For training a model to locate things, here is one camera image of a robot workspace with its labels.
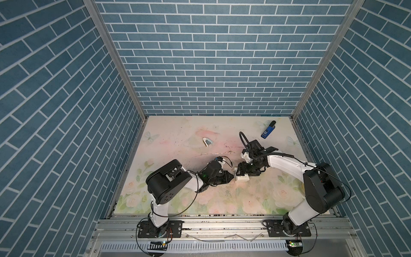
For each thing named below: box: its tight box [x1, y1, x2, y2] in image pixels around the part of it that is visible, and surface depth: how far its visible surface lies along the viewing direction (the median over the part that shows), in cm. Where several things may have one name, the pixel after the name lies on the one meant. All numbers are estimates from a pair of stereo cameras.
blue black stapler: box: [260, 120, 277, 139], surface depth 113 cm
